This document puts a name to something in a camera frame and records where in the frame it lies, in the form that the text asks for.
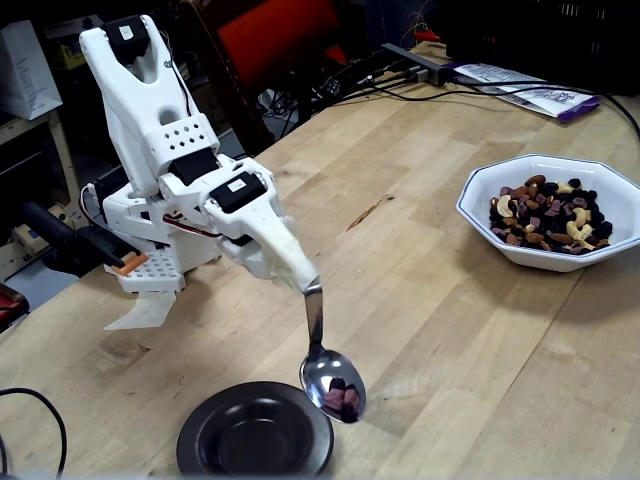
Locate metal spoon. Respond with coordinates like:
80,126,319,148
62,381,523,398
298,282,368,425

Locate beige masking tape wrap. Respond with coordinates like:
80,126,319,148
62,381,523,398
259,214,321,292

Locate thick black cable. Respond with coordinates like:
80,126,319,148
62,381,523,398
447,74,640,146

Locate red chair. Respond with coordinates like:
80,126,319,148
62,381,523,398
179,0,371,151

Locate purple dried fruit pieces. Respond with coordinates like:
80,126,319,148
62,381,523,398
323,375,360,422

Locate white paper bag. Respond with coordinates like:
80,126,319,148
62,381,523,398
0,19,64,121

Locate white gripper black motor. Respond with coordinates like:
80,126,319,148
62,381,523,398
201,171,321,291

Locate dark brown plate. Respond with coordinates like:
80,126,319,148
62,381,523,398
175,381,335,477

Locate paper leaflet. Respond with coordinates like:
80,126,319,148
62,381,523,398
452,62,601,124

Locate black usb cable bundle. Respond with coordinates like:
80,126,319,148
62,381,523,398
309,52,426,107

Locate white octagonal bowl blue rim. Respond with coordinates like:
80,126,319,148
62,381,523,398
455,153,640,274

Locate yellow black box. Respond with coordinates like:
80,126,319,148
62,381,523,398
58,43,87,70

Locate red black servo wire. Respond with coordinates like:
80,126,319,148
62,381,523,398
163,211,222,237

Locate black clamp orange pad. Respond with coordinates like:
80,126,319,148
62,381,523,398
19,202,149,276

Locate grey usb hub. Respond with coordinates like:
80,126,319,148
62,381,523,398
380,42,454,86

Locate light wooden shelf frame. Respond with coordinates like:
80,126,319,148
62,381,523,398
0,107,81,236

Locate thin black looped cable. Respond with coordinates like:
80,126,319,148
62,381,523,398
0,387,68,479

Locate small printed carton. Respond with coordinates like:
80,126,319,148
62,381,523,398
0,223,54,281

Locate black plastic crate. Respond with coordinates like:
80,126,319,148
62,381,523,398
444,0,640,99

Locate beige tape piece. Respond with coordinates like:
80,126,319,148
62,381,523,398
103,289,177,331

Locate trail mix nuts and raisins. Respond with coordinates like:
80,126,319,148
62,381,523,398
488,174,615,256

